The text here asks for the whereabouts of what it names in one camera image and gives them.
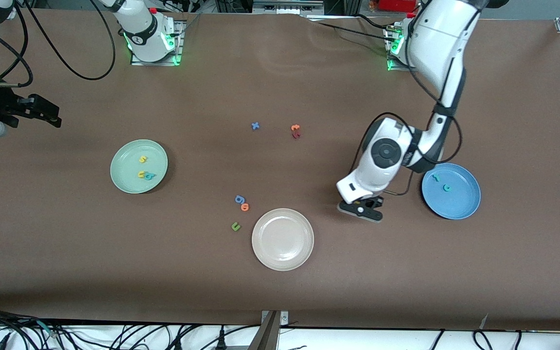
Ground blue plate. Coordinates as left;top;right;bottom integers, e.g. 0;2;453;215
421;162;481;220

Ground black base cable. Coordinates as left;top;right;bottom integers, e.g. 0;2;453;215
309;18;392;42
355;14;390;30

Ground green plate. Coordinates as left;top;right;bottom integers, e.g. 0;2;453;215
110;139;169;194

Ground aluminium profile post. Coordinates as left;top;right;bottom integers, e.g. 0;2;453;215
247;311;280;350

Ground grey metal box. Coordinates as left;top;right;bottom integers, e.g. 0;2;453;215
252;0;324;14

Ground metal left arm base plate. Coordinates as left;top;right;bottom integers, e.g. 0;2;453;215
386;24;417;72

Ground beige plate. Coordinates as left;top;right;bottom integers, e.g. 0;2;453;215
251;208;315;271

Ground teal floor cable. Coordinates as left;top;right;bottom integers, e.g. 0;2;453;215
37;320;59;338

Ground red background object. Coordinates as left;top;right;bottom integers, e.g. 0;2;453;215
377;0;419;13

